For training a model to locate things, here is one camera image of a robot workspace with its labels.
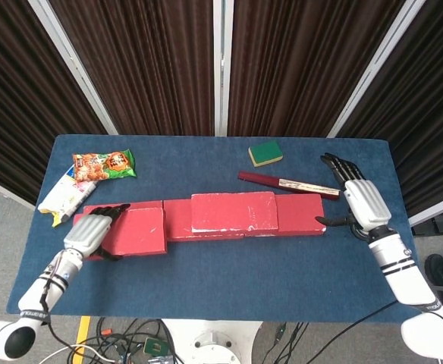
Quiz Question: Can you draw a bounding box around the dark brown curtain panel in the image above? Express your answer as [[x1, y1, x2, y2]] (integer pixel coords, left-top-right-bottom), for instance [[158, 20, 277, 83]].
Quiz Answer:
[[227, 0, 407, 138], [0, 0, 108, 206], [337, 0, 443, 220], [49, 0, 215, 137]]

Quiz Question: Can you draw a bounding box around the green circuit board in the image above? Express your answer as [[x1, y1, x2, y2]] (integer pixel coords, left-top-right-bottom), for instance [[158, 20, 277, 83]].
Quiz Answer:
[[143, 336, 168, 356]]

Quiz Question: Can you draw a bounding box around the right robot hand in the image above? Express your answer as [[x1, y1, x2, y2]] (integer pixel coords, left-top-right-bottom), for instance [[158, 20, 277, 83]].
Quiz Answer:
[[315, 152, 393, 240]]

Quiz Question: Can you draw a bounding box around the orange green snack bag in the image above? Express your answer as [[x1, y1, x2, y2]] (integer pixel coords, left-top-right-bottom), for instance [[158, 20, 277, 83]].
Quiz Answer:
[[72, 148, 137, 183]]

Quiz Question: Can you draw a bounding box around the blue table cloth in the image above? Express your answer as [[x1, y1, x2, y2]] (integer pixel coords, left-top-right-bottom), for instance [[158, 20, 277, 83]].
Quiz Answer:
[[5, 134, 422, 323]]

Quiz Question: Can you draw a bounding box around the green yellow sponge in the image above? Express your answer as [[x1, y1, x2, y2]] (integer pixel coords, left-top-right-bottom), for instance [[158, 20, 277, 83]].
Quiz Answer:
[[248, 140, 284, 168]]

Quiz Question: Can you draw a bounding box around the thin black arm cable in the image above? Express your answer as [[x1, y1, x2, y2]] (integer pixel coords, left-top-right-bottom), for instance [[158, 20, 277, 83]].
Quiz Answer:
[[308, 301, 401, 364]]

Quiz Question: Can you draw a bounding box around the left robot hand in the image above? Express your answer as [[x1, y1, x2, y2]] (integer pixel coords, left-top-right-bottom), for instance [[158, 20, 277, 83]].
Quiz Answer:
[[62, 203, 131, 262]]

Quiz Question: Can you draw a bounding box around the yellow floor tape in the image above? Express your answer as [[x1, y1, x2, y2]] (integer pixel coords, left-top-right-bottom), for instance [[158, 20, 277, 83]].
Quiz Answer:
[[71, 315, 93, 364]]

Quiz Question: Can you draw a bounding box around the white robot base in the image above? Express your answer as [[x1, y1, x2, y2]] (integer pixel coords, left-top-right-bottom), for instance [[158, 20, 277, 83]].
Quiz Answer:
[[160, 319, 264, 364]]

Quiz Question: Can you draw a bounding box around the white screen frame post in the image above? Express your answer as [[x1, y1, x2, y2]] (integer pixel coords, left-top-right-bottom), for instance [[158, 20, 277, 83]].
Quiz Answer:
[[27, 0, 119, 137], [326, 0, 423, 138], [212, 0, 231, 137]]

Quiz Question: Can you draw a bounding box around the white screen frame rail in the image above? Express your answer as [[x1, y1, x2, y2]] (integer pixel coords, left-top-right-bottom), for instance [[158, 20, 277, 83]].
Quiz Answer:
[[0, 172, 36, 210], [409, 193, 443, 228]]

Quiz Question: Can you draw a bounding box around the black cable bundle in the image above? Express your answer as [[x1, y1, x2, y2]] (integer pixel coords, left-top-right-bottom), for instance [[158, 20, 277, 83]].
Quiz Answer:
[[80, 317, 179, 364]]

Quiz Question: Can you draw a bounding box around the dark red folding fan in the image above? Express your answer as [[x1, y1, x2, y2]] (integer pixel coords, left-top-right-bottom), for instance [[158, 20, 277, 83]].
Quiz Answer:
[[237, 171, 341, 201]]

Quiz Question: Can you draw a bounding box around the white cable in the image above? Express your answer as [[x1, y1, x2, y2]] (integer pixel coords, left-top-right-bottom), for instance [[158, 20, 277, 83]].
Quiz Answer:
[[39, 343, 111, 364]]

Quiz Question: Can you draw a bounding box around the white plastic package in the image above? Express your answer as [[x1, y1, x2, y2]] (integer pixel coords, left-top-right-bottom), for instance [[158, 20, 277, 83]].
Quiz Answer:
[[37, 163, 99, 228]]

